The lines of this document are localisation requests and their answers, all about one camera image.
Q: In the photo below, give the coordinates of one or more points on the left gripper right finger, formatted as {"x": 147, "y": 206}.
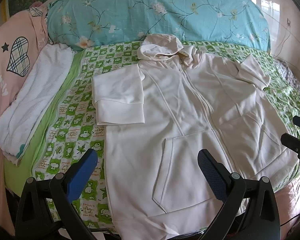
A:
{"x": 249, "y": 209}

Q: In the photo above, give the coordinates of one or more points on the white wall socket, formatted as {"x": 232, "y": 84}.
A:
{"x": 288, "y": 23}

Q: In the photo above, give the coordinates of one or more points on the pink heart pattern pillow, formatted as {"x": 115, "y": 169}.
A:
{"x": 22, "y": 38}

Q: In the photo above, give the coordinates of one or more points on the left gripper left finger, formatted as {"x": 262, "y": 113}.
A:
{"x": 46, "y": 205}

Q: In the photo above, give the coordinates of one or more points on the white folded towel blanket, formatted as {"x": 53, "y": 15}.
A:
{"x": 40, "y": 87}

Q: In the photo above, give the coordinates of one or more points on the cream white zip hoodie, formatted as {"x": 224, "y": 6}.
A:
{"x": 160, "y": 112}

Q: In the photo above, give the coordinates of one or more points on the teal floral quilt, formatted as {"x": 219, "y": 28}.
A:
{"x": 87, "y": 23}

